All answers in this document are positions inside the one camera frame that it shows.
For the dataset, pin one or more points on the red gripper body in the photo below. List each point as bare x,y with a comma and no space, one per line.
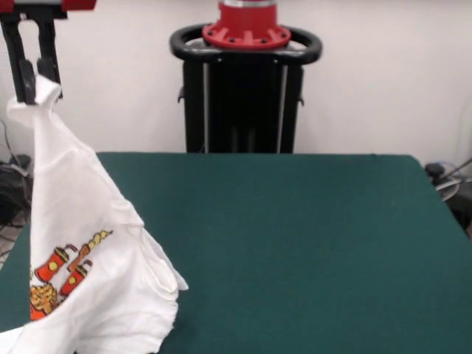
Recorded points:
79,4

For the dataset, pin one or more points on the white towel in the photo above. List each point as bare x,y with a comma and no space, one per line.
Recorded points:
92,258

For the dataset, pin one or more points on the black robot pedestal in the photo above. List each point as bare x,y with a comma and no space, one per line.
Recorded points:
243,103

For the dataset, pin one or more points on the black power adapter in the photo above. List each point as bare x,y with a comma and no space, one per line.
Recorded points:
22,160

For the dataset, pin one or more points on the dark green table cloth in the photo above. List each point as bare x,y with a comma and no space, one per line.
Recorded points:
295,258

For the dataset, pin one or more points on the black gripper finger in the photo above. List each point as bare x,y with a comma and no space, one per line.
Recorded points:
47,48
18,73

